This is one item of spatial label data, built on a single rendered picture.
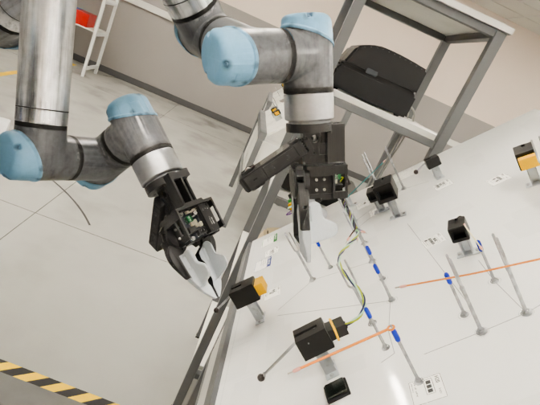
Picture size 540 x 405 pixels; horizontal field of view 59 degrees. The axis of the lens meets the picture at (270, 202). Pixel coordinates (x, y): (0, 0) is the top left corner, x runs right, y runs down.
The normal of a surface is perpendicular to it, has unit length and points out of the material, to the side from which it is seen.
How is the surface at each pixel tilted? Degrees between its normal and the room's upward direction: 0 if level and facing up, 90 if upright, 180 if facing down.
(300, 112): 97
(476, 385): 51
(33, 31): 83
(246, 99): 90
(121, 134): 97
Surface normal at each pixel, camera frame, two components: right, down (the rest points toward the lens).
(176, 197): -0.70, 0.29
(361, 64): -0.03, 0.31
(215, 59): -0.84, 0.18
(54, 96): 0.69, 0.19
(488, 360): -0.46, -0.85
